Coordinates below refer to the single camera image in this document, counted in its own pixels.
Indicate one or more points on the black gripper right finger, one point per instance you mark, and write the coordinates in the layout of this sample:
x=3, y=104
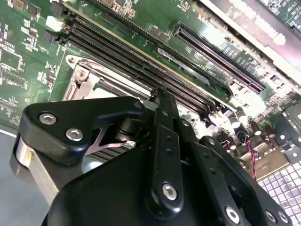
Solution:
x=211, y=164

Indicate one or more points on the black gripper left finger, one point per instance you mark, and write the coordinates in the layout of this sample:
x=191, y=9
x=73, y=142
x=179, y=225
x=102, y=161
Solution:
x=35, y=127

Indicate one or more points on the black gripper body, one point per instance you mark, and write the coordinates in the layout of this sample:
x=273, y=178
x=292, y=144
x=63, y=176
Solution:
x=105, y=200

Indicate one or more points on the metal socket cover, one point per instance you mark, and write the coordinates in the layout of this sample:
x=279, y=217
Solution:
x=85, y=88

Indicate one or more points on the silver CPU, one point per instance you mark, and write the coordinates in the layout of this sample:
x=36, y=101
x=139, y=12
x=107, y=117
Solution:
x=105, y=92

